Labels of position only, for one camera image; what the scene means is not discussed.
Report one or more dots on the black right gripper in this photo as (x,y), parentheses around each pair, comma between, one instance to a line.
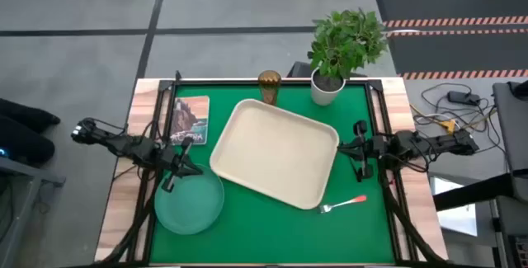
(369,148)

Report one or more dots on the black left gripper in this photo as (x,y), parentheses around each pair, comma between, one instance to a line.
(177,165)

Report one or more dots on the teal round plate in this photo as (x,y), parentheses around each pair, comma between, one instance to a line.
(189,208)

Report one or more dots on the cream plastic tray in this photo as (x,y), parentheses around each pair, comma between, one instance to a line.
(272,152)

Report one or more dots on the amber faceted glass cup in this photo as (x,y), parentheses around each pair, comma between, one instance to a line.
(270,79)

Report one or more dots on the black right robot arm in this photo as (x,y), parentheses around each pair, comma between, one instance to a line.
(445,144)

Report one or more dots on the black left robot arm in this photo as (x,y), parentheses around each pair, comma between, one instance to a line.
(123,146)

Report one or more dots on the illustrated book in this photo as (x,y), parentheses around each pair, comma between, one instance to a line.
(191,115)

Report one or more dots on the white plant pot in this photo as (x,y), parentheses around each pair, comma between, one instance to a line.
(323,95)

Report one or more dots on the black equipment case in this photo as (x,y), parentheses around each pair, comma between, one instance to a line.
(301,70)

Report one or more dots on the yellow plug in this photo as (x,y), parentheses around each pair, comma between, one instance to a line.
(448,126)

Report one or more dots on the green leafy plant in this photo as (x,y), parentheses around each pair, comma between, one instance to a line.
(344,41)

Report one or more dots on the black power adapter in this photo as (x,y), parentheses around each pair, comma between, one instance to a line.
(464,97)

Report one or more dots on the white panel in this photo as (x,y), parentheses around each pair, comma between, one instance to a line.
(458,218)

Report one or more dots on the black beam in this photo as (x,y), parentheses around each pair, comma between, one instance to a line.
(474,191)

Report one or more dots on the black hazard-striped floor mat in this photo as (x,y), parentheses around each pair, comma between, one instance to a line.
(458,51)
(449,2)

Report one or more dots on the grey cart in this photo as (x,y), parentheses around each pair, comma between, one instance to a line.
(511,136)

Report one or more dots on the grey metal stand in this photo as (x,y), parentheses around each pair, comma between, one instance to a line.
(24,173)

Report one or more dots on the person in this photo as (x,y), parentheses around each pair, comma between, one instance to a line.
(24,140)

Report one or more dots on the black aluminium table frame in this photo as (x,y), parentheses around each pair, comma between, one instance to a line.
(231,81)

